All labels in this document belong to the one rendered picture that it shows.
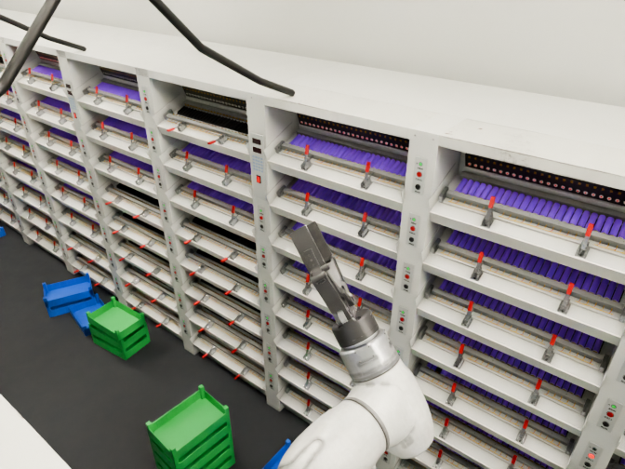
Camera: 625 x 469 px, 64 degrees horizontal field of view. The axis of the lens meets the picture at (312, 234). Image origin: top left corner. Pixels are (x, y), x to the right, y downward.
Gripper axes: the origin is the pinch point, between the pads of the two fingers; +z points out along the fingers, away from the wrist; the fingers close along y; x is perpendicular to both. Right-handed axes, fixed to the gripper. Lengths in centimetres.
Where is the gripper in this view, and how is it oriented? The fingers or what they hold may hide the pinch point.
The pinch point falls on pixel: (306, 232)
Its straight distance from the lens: 84.7
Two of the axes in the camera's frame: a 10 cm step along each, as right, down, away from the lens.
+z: -4.6, -8.9, -0.1
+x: -8.8, 4.5, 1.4
